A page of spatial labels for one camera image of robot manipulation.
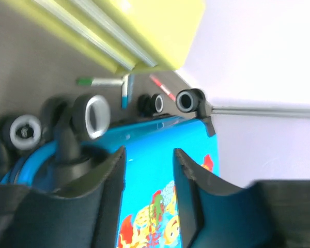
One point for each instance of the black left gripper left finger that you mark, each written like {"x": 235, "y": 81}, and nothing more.
{"x": 84, "y": 213}

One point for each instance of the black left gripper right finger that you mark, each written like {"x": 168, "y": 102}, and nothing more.
{"x": 216, "y": 213}

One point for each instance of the blue suitcase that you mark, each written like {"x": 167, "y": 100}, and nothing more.
{"x": 72, "y": 137}

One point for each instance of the marker pen green cap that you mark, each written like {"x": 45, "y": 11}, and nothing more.
{"x": 99, "y": 81}

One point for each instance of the marker pen blue cap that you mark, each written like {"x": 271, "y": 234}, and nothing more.
{"x": 124, "y": 91}

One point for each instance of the marker pen red cap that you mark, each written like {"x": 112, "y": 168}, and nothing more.
{"x": 162, "y": 87}

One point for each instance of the yellow-green drawer organizer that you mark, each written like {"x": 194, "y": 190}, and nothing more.
{"x": 122, "y": 36}

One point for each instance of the aluminium rail frame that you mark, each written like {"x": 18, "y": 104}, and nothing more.
{"x": 263, "y": 111}

